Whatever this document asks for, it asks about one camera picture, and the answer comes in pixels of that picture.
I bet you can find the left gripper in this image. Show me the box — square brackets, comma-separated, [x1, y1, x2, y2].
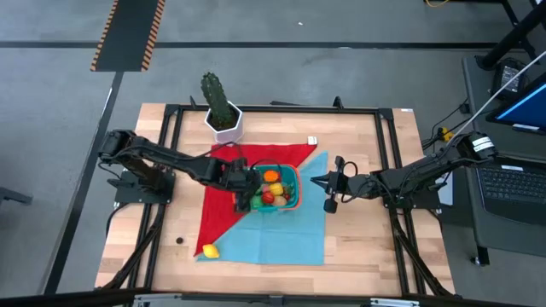
[212, 156, 262, 213]

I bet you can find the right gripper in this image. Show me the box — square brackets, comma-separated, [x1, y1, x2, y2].
[310, 168, 376, 200]

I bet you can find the teal plastic toy basket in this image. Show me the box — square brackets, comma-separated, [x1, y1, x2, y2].
[233, 163, 303, 213]

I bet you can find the red cloth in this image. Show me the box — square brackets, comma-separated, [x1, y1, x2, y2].
[194, 142, 319, 258]

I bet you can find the light teal cloth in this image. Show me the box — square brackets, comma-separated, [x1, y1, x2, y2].
[195, 149, 329, 266]

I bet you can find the white hexagonal plant pot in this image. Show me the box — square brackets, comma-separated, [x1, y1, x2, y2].
[204, 100, 246, 146]

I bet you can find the green cactus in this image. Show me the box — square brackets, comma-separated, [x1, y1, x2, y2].
[200, 71, 234, 129]

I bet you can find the black laptop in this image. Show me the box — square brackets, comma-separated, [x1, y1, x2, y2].
[473, 156, 546, 227]

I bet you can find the black side desk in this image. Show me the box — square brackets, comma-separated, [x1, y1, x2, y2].
[462, 54, 546, 259]

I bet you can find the hazard striped floor mat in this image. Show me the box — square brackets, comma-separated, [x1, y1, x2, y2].
[90, 0, 166, 72]

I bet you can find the black power adapter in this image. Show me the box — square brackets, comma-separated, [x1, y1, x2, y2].
[490, 57, 530, 102]

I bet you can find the monitor with blue screen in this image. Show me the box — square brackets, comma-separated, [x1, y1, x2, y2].
[487, 71, 546, 136]

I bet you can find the grey chair leg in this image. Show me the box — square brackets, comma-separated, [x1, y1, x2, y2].
[0, 186, 34, 206]

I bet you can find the black stand leg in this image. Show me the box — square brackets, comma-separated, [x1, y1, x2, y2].
[475, 0, 546, 72]

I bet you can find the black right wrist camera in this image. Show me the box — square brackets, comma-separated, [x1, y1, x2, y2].
[322, 196, 340, 215]

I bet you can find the black aluminium table frame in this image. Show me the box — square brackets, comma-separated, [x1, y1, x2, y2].
[96, 96, 456, 299]

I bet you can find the white cable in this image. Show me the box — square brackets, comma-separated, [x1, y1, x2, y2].
[450, 49, 546, 142]

